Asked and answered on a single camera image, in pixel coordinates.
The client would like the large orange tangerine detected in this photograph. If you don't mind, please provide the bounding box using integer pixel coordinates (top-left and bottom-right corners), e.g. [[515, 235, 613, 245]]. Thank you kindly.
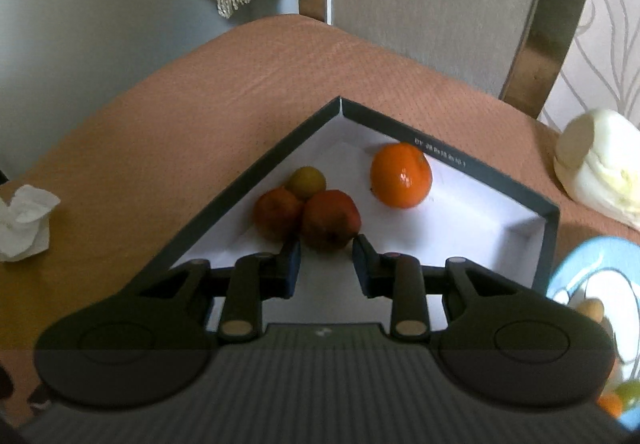
[[370, 143, 433, 209]]

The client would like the brown round longan fruit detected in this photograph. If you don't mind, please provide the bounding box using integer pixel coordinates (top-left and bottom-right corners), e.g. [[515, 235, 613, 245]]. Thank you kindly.
[[575, 298, 604, 324]]

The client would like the orange persimmon fruit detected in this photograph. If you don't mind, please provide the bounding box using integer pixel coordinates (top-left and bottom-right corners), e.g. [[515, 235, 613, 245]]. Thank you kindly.
[[597, 391, 624, 419]]

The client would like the round green tomato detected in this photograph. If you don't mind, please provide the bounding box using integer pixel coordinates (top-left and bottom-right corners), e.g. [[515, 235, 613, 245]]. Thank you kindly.
[[614, 378, 640, 412]]

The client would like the small red apple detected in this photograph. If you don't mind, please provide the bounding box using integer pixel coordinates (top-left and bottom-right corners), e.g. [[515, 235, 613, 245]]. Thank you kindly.
[[252, 187, 304, 242]]

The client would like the shallow black-rimmed white box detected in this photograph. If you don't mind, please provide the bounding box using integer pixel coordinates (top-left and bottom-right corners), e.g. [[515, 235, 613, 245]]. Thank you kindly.
[[134, 98, 560, 323]]

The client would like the small brown longan fruit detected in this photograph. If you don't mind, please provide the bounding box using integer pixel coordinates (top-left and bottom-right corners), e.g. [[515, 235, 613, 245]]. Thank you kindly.
[[285, 166, 326, 201]]

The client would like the blue cartoon bear plate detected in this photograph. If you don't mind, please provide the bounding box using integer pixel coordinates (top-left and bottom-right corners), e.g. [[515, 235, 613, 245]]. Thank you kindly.
[[547, 236, 639, 430]]

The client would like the napa cabbage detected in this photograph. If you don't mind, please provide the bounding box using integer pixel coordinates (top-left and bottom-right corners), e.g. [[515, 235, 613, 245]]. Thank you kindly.
[[553, 108, 639, 230]]

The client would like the crumpled white tissue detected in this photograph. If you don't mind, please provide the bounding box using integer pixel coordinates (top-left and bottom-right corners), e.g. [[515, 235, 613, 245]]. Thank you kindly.
[[0, 184, 61, 262]]

